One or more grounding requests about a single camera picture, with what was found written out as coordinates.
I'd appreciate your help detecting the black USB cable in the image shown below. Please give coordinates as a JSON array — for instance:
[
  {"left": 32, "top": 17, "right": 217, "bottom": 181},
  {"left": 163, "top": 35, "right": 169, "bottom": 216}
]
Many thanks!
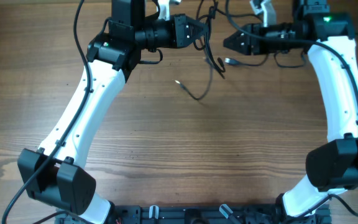
[
  {"left": 174, "top": 0, "right": 229, "bottom": 101},
  {"left": 224, "top": 49, "right": 358, "bottom": 88}
]

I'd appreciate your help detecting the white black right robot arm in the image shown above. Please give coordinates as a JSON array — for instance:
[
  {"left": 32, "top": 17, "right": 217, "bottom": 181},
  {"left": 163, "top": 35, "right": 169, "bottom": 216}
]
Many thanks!
[{"left": 224, "top": 1, "right": 358, "bottom": 223}]

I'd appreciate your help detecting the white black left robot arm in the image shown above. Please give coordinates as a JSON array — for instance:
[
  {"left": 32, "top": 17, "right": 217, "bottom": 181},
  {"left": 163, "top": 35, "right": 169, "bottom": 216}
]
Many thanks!
[{"left": 17, "top": 0, "right": 209, "bottom": 223}]

